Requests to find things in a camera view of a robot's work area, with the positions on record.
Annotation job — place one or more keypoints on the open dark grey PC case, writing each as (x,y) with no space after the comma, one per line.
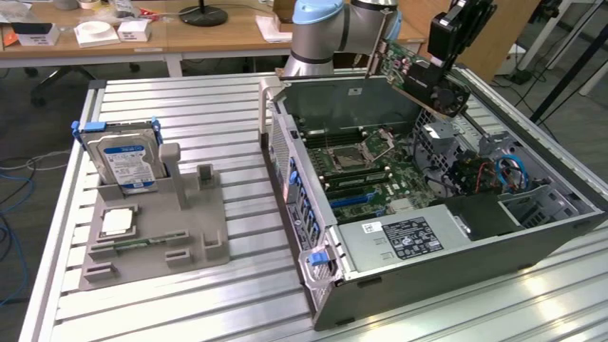
(426,281)

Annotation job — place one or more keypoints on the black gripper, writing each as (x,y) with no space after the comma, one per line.
(446,35)

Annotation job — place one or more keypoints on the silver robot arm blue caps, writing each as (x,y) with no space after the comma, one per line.
(313,35)

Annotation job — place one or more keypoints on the black round lamp base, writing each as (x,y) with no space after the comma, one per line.
(202,18)

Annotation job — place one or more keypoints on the grey cup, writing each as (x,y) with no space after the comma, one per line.
(64,4)

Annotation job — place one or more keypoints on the hard disk with blue caddy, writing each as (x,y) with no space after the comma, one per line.
(122,160)

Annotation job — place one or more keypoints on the green loose RAM stick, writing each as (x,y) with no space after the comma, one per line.
(137,243)

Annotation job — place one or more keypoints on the dark power strip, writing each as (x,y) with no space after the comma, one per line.
(521,76)

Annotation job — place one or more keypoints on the orange box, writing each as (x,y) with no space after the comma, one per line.
(6,39)

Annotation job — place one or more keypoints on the plain white labelled box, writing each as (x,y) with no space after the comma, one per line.
(133,32)

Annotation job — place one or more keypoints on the green Dell motherboard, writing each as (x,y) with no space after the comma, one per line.
(404,178)

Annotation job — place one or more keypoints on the grey power supply unit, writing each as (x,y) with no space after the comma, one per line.
(370,249)

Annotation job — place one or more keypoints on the black Nvidia graphics card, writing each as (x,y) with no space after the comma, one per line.
(417,76)

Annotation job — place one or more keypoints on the metal disk bay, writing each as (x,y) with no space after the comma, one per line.
(545,199)

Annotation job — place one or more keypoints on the CPU socket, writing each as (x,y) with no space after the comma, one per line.
(348,158)

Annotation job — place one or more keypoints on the white paper stack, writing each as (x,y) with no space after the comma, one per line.
(272,32)

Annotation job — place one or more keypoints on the black slanted pole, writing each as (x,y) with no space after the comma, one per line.
(569,71)

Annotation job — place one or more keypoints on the metal socket cover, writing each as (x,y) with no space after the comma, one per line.
(380,142)

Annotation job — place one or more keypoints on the brown cardboard box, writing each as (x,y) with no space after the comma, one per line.
(284,12)

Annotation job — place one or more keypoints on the silver CPU chip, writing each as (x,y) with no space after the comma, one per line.
(116,222)

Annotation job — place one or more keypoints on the wooden cabinet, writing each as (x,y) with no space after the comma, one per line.
(484,66)

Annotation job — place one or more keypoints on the green installed RAM stick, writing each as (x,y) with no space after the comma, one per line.
(356,180)

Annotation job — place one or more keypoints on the blue expansion slot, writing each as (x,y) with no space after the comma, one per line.
(350,202)

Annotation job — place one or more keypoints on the red and silver package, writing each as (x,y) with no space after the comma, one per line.
(125,9)

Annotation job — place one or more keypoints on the grey plastic parts rack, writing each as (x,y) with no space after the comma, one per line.
(152,221)

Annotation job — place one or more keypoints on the white box with round part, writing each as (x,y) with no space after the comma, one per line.
(97,35)

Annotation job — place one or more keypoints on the wooden desk white frame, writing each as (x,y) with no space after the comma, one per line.
(64,50)

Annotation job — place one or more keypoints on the white box with black top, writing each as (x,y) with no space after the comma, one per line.
(34,37)

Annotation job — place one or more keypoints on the blue case latch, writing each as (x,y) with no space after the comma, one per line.
(317,259)

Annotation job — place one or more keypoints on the silver chipset heatsink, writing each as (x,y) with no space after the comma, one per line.
(405,204)

